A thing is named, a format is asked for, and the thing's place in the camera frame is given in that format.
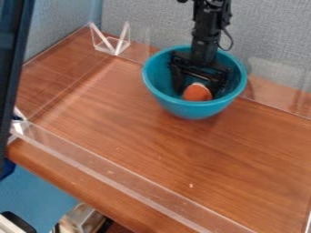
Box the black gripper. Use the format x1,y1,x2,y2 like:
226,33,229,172
170,30,230,97

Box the brown white toy mushroom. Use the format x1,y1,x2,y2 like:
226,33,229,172
184,83,213,101

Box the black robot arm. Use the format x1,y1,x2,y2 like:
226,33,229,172
170,0,233,101

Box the blue plastic bowl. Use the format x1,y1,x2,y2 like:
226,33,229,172
142,45,249,119

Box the clear acrylic back barrier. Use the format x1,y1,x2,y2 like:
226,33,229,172
121,26,311,119

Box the clear acrylic barrier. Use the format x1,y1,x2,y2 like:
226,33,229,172
121,26,311,119
9,119,257,233

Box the clear acrylic front barrier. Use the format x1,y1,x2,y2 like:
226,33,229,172
9,119,257,233

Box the metal object under table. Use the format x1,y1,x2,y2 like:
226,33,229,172
50,203,107,233

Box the blue cloth object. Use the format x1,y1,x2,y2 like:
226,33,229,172
0,114,25,182

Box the black white object bottom-left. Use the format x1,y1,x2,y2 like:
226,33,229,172
0,211,38,233

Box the black cable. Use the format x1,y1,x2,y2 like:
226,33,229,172
218,25,237,52

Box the clear acrylic corner bracket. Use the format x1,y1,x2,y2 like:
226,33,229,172
89,22,131,56

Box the clear acrylic left bracket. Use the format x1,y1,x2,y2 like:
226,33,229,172
7,106,30,144

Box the dark blue foreground post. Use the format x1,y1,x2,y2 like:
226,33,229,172
0,0,35,171

